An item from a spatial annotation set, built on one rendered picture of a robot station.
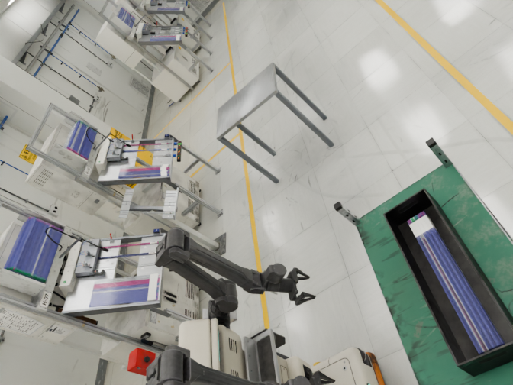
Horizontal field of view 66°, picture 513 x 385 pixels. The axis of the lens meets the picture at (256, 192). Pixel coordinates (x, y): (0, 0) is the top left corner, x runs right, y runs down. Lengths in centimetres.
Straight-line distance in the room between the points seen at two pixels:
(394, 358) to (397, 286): 108
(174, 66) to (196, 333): 623
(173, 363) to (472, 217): 106
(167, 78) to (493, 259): 663
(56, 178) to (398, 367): 338
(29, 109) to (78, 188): 219
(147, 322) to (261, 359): 187
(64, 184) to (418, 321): 361
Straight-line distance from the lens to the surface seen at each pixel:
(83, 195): 441
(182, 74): 744
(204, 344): 149
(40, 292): 331
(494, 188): 273
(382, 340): 263
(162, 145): 458
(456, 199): 159
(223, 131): 352
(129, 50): 736
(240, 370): 165
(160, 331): 349
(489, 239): 148
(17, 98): 626
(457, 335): 139
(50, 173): 431
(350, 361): 237
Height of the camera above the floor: 222
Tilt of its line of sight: 33 degrees down
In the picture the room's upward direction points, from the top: 55 degrees counter-clockwise
